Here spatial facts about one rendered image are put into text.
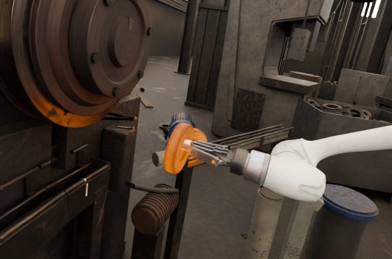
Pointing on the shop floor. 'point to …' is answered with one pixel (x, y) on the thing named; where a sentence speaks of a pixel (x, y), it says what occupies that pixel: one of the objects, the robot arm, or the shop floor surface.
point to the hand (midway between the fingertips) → (181, 143)
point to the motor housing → (151, 223)
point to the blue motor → (179, 122)
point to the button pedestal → (298, 228)
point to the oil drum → (307, 79)
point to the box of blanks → (325, 106)
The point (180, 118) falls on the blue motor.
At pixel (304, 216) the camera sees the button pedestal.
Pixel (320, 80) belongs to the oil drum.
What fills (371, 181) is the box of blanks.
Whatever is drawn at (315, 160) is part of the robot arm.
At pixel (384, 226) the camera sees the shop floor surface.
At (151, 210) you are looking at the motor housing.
